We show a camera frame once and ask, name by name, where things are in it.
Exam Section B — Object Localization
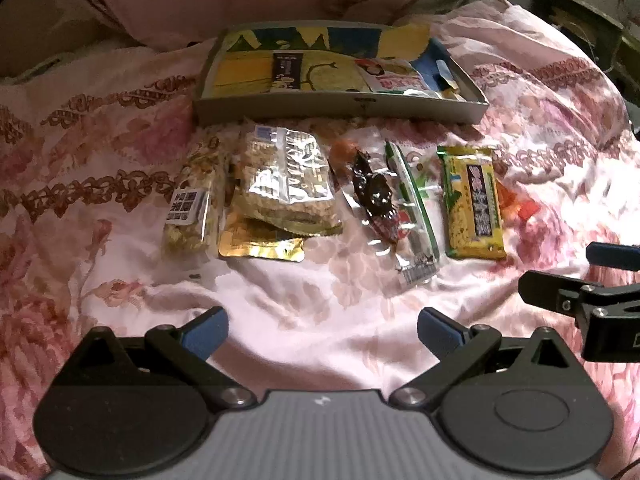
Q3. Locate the yellow and green snack packet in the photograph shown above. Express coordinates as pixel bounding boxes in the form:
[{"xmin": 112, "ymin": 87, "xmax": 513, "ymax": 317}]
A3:
[{"xmin": 436, "ymin": 145, "xmax": 508, "ymax": 262}]

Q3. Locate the white and red snack packet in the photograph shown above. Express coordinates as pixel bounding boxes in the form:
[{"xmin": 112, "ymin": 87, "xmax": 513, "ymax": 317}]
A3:
[{"xmin": 354, "ymin": 58, "xmax": 432, "ymax": 96}]

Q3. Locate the clear packet of dark meat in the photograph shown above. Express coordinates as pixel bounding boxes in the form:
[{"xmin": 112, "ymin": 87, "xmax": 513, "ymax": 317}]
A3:
[{"xmin": 330, "ymin": 129, "xmax": 408, "ymax": 258}]

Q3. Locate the black snack packet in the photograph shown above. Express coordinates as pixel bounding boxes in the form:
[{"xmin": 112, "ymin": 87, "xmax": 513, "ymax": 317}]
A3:
[{"xmin": 270, "ymin": 51, "xmax": 302, "ymax": 94}]

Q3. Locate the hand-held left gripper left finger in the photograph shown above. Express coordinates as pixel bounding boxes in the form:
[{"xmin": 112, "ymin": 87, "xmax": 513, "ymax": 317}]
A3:
[{"xmin": 75, "ymin": 306, "xmax": 259, "ymax": 411}]

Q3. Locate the gold foil snack packet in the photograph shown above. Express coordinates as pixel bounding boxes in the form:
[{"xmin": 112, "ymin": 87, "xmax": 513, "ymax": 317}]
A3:
[{"xmin": 218, "ymin": 212, "xmax": 307, "ymax": 264}]

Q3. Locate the orange candy packet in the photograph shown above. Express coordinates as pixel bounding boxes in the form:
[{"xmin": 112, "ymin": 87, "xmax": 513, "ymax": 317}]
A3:
[{"xmin": 500, "ymin": 180, "xmax": 522, "ymax": 217}]

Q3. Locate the grey tray with colourful print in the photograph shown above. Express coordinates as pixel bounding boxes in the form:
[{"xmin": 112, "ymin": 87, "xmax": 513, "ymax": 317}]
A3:
[{"xmin": 192, "ymin": 21, "xmax": 491, "ymax": 126}]

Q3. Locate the beige cloth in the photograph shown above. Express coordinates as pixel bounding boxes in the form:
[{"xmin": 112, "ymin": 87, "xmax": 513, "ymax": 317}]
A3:
[{"xmin": 0, "ymin": 0, "xmax": 136, "ymax": 83}]

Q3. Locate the clear cracker bag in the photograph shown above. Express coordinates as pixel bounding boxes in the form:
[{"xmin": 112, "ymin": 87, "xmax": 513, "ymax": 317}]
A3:
[{"xmin": 230, "ymin": 119, "xmax": 345, "ymax": 237}]

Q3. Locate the pink floral bedsheet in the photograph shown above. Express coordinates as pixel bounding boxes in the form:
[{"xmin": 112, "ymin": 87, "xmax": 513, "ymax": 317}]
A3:
[{"xmin": 0, "ymin": 0, "xmax": 640, "ymax": 480}]

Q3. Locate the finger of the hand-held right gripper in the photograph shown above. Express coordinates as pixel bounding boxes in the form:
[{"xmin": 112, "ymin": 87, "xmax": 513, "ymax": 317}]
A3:
[
  {"xmin": 586, "ymin": 241, "xmax": 640, "ymax": 274},
  {"xmin": 518, "ymin": 269, "xmax": 608, "ymax": 319}
]

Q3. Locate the clear nut bar packet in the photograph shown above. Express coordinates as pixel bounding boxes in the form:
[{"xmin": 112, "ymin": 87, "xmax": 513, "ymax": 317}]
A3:
[{"xmin": 162, "ymin": 132, "xmax": 226, "ymax": 261}]

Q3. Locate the green and white snack packet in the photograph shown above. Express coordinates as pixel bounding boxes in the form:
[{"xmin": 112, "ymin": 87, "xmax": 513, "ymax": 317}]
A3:
[{"xmin": 384, "ymin": 141, "xmax": 447, "ymax": 291}]

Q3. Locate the dark cabinet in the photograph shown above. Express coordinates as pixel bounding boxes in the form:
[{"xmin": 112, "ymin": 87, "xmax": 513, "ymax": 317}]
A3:
[{"xmin": 530, "ymin": 0, "xmax": 640, "ymax": 93}]

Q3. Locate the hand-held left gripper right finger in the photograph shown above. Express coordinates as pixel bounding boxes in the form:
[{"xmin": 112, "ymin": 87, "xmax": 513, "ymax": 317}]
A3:
[{"xmin": 389, "ymin": 306, "xmax": 577, "ymax": 410}]

